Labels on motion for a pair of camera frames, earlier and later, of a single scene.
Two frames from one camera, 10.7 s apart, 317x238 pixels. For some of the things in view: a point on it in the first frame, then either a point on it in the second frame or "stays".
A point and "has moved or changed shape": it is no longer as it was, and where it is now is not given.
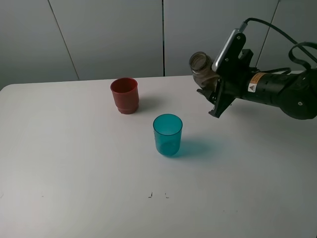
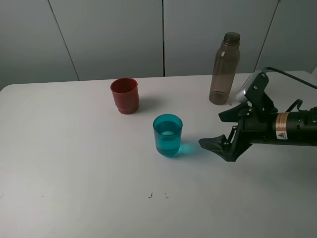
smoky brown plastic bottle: (203, 74) has moved or changed shape
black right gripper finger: (210, 95) to (221, 146)
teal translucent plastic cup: (168, 132) stays
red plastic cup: (126, 95) stays
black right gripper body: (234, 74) to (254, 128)
